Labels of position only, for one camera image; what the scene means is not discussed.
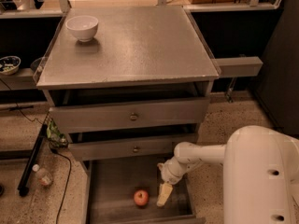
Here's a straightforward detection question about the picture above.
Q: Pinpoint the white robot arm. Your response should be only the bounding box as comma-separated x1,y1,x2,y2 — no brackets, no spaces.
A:
157,126,299,224

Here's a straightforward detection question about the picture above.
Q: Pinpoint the grey side shelf beam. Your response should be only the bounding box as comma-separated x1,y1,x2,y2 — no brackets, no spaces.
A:
216,57,263,78

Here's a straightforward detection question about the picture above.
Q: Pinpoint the white ceramic bowl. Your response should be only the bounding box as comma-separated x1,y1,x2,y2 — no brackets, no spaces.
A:
65,15,98,42

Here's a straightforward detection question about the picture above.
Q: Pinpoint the black metal bar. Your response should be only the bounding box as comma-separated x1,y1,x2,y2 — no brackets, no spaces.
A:
18,124,47,197

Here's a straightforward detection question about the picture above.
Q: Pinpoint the black floor cable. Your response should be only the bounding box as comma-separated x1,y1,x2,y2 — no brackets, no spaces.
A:
50,147,73,224

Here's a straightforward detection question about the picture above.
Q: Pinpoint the red apple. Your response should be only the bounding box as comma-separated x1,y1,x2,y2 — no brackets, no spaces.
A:
134,189,149,207

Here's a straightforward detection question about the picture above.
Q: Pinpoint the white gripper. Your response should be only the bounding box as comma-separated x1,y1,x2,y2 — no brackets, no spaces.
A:
156,159,184,207

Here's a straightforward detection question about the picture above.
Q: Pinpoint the grey drawer cabinet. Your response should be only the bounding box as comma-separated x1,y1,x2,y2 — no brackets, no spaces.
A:
37,6,219,224

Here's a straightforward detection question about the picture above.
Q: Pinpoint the top grey drawer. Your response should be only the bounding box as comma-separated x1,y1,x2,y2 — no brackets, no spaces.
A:
50,97,209,133

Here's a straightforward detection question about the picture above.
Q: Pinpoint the grey drawer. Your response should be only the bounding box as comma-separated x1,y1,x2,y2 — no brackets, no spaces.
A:
50,97,209,133
68,133,198,161
84,154,206,224

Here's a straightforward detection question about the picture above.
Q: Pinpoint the patterned small bowl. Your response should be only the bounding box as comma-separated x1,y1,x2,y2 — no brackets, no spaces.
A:
0,56,21,76

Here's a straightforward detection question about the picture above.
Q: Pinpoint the plastic water bottle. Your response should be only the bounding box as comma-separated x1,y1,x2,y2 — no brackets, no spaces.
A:
32,164,53,187

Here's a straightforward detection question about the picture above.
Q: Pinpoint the green snack bag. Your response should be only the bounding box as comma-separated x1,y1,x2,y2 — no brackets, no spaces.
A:
46,119,68,147

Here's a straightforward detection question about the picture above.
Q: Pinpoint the middle grey drawer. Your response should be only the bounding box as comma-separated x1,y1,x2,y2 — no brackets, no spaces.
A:
68,133,198,161

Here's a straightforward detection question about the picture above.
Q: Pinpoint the bottom grey drawer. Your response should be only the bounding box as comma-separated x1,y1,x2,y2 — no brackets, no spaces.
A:
84,154,206,224

